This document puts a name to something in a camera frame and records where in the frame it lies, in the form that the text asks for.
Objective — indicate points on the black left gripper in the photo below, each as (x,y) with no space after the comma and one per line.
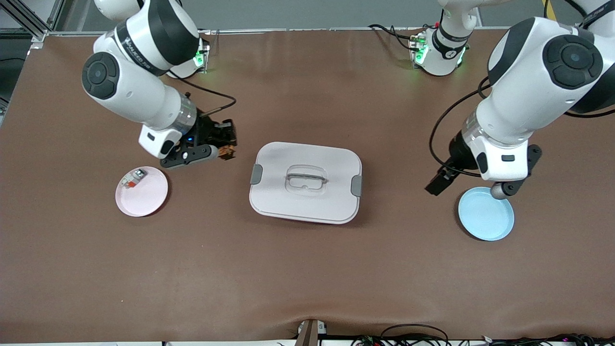
(460,153)

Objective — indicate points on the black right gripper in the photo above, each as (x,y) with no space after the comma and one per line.
(207,133)

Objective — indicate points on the light blue round plate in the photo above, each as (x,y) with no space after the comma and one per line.
(485,218)

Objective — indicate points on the white lidded storage box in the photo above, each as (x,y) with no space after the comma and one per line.
(307,202)

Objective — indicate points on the brown table mat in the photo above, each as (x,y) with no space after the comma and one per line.
(307,278)

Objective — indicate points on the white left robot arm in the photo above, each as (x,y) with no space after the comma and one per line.
(528,96)

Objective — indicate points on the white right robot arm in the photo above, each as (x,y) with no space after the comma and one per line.
(134,91)

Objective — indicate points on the aluminium frame profile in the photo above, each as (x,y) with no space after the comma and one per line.
(29,19)

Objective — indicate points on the small white silver object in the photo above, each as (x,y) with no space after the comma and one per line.
(132,179)

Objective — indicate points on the pink round plate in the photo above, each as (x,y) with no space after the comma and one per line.
(146,197)

